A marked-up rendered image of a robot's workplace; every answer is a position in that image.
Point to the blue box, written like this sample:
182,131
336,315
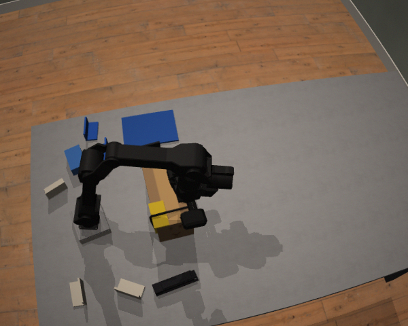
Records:
73,156

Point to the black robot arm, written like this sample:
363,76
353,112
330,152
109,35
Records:
190,161

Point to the tan cardboard box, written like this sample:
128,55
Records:
159,189

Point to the blue flat rectangular slab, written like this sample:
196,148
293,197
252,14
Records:
148,128

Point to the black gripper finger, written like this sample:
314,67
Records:
172,184

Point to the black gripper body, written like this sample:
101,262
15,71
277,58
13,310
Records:
194,217

